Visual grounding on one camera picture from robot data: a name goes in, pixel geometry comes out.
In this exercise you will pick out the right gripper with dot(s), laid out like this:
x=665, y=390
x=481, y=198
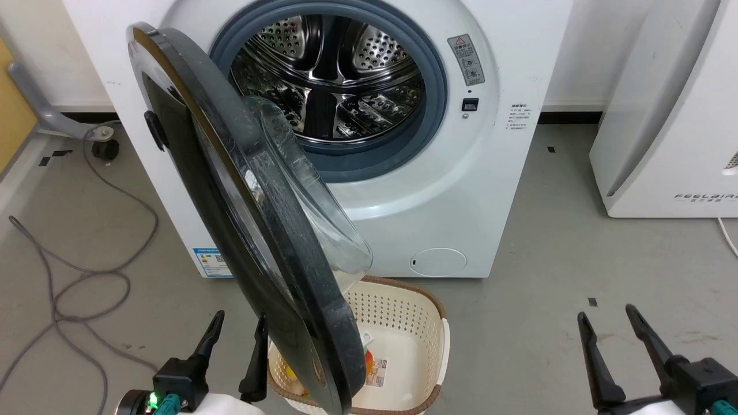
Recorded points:
x=700, y=383

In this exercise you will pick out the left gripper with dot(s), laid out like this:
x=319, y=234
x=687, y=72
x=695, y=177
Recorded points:
x=176, y=381

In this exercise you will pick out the black round washing machine door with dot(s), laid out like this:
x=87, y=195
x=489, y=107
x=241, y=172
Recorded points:
x=271, y=230

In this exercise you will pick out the white front-load washing machine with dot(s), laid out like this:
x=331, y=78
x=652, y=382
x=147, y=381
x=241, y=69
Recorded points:
x=461, y=190

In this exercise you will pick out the black door latch socket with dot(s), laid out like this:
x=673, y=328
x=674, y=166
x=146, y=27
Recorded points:
x=470, y=105

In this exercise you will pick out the grey rubber door gasket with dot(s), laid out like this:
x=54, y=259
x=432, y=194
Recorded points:
x=435, y=86

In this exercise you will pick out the blue energy label sticker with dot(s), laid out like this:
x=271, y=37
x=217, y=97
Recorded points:
x=212, y=263

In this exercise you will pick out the printed paper card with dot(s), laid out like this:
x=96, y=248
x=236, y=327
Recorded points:
x=378, y=372

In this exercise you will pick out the cream plastic laundry basket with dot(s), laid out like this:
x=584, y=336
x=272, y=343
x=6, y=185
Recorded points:
x=403, y=323

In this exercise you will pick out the round white filter cover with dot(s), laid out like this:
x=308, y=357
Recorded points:
x=438, y=262

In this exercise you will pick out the white air purifier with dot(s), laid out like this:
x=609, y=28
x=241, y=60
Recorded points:
x=663, y=144

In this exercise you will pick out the black caster wheel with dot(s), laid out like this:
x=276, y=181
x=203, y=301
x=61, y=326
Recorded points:
x=105, y=150

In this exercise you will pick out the small text label sticker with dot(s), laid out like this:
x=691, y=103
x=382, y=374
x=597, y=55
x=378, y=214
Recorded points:
x=519, y=117

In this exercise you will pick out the stainless steel washer drum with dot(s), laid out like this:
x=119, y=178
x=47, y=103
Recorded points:
x=328, y=80

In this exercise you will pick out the grey metal furniture leg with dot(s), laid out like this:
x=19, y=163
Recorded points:
x=40, y=109

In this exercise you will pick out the yellow wooden board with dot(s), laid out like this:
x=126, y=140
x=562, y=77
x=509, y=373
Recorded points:
x=12, y=109

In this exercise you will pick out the grey warning sticker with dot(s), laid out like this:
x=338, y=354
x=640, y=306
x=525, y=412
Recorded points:
x=467, y=60

